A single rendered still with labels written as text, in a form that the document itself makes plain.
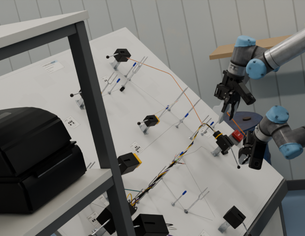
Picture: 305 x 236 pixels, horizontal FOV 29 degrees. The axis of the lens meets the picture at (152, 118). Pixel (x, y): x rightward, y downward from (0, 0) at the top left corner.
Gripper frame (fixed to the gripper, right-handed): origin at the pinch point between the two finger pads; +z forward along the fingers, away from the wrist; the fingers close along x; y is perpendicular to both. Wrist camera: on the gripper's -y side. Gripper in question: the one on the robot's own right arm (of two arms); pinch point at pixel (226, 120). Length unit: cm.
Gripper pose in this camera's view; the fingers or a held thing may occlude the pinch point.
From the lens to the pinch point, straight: 244.6
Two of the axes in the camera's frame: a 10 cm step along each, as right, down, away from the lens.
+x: -6.2, 1.6, -7.7
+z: -2.3, 9.0, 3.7
